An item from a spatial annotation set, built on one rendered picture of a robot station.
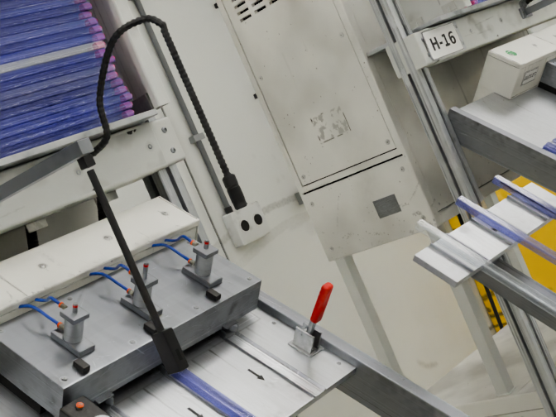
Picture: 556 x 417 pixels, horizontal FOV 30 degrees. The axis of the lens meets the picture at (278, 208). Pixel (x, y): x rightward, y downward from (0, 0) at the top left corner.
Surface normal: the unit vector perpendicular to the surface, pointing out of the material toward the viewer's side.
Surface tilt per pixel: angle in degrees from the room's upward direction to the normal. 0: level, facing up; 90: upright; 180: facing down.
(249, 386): 42
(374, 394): 90
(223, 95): 90
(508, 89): 90
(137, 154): 90
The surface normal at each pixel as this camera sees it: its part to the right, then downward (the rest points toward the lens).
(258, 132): 0.67, -0.26
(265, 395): 0.15, -0.86
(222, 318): 0.76, 0.42
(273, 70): -0.63, 0.30
